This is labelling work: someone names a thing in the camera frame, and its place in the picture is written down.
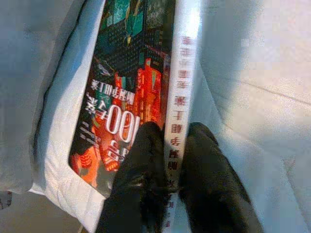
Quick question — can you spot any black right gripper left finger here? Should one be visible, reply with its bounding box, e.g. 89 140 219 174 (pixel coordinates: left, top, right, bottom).
102 121 171 233

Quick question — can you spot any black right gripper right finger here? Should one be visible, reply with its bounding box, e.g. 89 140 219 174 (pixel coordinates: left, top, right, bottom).
178 122 265 233

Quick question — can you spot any colourful cover white-spine book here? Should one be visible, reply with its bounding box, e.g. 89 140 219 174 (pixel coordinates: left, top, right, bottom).
69 0 203 233

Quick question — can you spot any white quilted bed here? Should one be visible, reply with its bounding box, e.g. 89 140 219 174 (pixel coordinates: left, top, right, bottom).
0 0 311 233

